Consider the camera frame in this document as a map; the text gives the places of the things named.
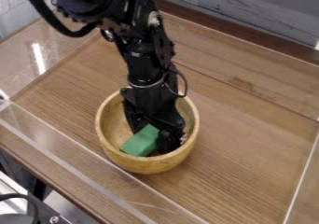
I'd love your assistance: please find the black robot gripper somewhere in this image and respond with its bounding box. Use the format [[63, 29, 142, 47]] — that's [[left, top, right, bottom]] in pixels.
[[119, 81, 188, 155]]

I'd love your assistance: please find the green rectangular block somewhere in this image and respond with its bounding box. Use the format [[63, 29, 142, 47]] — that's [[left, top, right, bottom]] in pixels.
[[119, 124, 158, 157]]

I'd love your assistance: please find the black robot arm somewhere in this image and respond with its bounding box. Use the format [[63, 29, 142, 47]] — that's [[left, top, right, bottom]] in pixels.
[[29, 0, 188, 154]]

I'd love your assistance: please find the brown wooden bowl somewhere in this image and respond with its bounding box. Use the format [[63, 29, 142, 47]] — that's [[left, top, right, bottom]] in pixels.
[[94, 91, 198, 175]]

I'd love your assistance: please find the black cable bottom left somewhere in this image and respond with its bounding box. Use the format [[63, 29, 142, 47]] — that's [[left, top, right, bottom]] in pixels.
[[0, 193, 42, 224]]

